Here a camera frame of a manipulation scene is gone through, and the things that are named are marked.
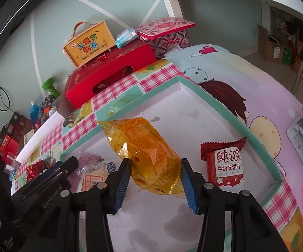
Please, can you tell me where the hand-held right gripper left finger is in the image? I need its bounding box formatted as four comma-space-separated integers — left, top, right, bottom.
20, 158, 131, 252

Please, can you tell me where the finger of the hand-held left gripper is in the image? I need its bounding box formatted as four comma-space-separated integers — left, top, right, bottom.
37, 161, 64, 180
52, 156, 79, 180

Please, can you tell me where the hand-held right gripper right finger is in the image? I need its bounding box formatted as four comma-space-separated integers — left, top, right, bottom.
181, 158, 282, 252

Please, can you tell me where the orange clear snack packet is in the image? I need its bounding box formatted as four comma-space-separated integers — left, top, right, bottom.
97, 117, 186, 198

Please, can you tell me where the shiny red snack packet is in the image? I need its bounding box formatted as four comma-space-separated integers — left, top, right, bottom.
25, 161, 47, 183

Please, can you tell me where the white blue-logo snack packet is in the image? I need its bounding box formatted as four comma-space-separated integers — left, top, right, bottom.
105, 161, 118, 175

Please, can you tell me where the pink snack packet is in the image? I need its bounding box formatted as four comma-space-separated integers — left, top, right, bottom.
67, 152, 105, 192

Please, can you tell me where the white orange-label snack packet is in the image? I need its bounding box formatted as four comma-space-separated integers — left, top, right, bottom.
82, 167, 110, 192

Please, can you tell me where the clear plastic box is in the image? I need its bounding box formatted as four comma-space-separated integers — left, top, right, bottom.
6, 154, 17, 181

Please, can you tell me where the red white-label snack packet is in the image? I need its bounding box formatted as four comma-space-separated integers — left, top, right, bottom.
200, 137, 247, 187

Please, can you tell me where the dark brown patterned box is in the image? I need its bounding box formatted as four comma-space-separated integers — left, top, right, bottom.
6, 112, 27, 142

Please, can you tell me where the clear plastic bottle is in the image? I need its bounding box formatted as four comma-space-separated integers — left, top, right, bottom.
50, 98, 63, 116

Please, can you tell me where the blue bottle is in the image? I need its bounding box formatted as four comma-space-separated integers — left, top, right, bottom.
29, 100, 40, 122

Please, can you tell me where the dark colourful toy packet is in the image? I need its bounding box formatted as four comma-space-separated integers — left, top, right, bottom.
40, 97, 56, 121

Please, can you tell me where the red gift box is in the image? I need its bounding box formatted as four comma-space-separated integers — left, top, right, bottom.
66, 43, 157, 109

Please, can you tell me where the green dumbbell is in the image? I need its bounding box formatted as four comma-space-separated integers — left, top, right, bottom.
42, 77, 61, 97

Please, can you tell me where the pink plaid cake tablecloth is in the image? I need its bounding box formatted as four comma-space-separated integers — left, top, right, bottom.
11, 59, 303, 252

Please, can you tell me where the printed cartoon blanket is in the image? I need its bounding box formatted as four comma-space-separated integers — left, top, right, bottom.
162, 43, 303, 244

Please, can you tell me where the blue tissue pack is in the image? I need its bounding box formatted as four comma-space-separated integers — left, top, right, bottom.
115, 28, 137, 48

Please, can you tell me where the pink patterned tin box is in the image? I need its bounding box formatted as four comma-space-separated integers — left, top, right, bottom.
135, 17, 196, 58

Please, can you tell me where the brown cardboard box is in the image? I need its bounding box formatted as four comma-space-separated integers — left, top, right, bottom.
257, 25, 286, 64

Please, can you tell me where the orange carry box with handle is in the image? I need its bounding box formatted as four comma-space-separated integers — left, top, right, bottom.
62, 20, 116, 69

